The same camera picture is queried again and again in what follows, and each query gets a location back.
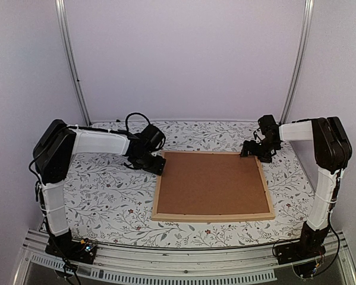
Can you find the left aluminium corner post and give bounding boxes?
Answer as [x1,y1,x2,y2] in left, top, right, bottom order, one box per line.
[55,0,92,126]

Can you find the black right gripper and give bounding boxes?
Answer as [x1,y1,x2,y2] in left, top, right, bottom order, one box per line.
[238,138,279,164]

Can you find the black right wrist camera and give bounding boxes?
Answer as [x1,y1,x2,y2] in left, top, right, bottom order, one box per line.
[257,115,279,137]

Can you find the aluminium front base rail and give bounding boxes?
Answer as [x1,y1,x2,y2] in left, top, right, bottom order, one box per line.
[11,230,356,284]

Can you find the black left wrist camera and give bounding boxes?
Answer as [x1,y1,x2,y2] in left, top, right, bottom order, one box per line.
[125,112,166,152]

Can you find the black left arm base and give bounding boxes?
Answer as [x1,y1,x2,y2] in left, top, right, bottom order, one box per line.
[45,230,97,264]

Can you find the brown backing board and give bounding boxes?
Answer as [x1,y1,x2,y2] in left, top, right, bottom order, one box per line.
[156,152,270,215]

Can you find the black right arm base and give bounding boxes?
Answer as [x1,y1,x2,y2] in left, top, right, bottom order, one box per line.
[272,222,330,265]

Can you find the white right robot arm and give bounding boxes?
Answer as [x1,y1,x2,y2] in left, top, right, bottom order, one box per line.
[240,115,352,233]

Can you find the floral patterned table cover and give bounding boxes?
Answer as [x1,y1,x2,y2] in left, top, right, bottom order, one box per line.
[64,122,315,248]

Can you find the light wooden picture frame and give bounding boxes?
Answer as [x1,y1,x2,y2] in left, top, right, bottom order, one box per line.
[150,150,276,222]

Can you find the right aluminium corner post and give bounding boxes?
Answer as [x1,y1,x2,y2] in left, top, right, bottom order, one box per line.
[279,0,314,124]

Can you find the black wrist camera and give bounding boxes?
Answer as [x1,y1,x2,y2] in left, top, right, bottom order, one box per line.
[125,112,166,152]
[257,115,279,137]

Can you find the aluminium corner post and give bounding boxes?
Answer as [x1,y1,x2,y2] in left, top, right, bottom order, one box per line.
[55,0,92,126]
[279,0,314,124]

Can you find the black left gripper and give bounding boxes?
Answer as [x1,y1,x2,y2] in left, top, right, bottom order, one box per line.
[134,151,167,176]

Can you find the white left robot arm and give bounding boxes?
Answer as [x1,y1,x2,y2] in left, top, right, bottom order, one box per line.
[33,119,166,258]

